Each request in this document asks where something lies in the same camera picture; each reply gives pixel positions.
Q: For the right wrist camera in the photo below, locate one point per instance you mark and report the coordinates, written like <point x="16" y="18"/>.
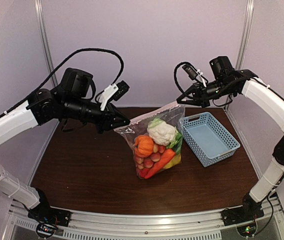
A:
<point x="195" y="74"/>

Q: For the left aluminium frame post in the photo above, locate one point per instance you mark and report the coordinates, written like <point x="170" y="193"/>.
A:
<point x="43" y="35"/>

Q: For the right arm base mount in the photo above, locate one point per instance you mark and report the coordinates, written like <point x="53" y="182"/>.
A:
<point x="242" y="220"/>

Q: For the yellow toy bell pepper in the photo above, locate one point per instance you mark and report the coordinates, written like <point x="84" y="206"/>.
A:
<point x="174" y="161"/>

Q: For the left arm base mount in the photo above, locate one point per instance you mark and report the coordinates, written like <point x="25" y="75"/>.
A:
<point x="48" y="218"/>

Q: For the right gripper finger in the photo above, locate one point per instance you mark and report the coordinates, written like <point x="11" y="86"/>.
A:
<point x="190" y="102"/>
<point x="186" y="94"/>

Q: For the blue plastic basket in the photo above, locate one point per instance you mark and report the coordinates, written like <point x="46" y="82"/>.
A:
<point x="208" y="139"/>

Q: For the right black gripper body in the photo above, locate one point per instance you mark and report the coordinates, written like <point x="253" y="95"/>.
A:
<point x="204" y="95"/>

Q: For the clear polka dot zip bag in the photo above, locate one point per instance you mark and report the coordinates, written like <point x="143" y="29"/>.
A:
<point x="172" y="113"/>

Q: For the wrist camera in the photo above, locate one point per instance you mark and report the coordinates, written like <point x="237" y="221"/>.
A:
<point x="195" y="74"/>
<point x="113" y="92"/>

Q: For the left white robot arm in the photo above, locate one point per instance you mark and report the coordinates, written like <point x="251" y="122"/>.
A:
<point x="66" y="101"/>

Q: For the aluminium front rail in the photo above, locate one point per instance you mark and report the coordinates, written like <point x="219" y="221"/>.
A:
<point x="202" y="225"/>

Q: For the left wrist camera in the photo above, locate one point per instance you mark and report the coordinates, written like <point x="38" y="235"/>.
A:
<point x="113" y="92"/>

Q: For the orange toy pumpkin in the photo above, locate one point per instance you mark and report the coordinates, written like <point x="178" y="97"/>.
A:
<point x="144" y="146"/>

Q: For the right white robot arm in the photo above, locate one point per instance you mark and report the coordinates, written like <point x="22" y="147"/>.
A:
<point x="244" y="82"/>

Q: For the orange toy carrot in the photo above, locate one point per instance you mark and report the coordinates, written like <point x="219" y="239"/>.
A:
<point x="171" y="150"/>

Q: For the toy cabbage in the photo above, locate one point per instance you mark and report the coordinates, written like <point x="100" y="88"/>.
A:
<point x="161" y="132"/>

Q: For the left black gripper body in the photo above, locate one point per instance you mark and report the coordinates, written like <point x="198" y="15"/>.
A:
<point x="100" y="124"/>

